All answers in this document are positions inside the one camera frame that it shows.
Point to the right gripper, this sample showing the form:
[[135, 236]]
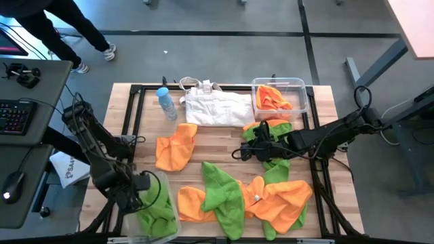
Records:
[[279, 145]]

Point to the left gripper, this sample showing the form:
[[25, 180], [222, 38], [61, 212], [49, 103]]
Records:
[[130, 194]]

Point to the green microfiber towel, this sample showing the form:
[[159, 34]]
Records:
[[269, 232], [278, 173], [223, 200], [159, 223], [283, 128], [152, 194]]

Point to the clear plastic bin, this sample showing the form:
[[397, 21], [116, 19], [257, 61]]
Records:
[[301, 101], [130, 225]]

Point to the orange microfiber towel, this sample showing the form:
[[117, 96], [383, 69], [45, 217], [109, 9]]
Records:
[[271, 100], [281, 203], [174, 149], [190, 205], [251, 125]]

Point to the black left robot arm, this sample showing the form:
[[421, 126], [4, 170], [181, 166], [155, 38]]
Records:
[[83, 128]]

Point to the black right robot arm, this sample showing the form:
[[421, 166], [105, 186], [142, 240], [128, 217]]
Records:
[[325, 135]]

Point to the silver aluminium extrusion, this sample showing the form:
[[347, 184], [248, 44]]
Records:
[[115, 240], [315, 241]]

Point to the white canvas tote bag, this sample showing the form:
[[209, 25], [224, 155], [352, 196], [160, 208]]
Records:
[[220, 108]]

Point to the black support beam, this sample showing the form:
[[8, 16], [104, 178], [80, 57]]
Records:
[[64, 144]]

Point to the black round knob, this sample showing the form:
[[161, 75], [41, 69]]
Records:
[[44, 211]]

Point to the clear bottle with blue cap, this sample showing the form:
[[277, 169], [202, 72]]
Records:
[[167, 106]]

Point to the dark grey desk top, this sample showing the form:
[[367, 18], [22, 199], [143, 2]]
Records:
[[51, 101], [37, 189]]

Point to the black computer mouse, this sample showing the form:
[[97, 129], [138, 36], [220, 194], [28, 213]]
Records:
[[13, 188]]

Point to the black backlit keyboard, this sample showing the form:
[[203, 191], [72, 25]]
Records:
[[17, 117]]

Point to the grey metal desk leg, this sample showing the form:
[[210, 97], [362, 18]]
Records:
[[383, 64]]

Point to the person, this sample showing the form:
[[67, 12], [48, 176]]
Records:
[[44, 39]]

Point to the light pink table top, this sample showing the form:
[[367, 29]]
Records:
[[413, 23]]

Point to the black computer monitor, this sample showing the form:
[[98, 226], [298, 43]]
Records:
[[10, 44]]

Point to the black metal table frame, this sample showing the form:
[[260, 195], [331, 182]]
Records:
[[135, 89]]

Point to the grey metal desk frame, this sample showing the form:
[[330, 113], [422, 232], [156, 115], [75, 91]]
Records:
[[408, 159]]

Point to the black clamp mount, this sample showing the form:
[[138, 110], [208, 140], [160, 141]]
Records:
[[27, 80]]

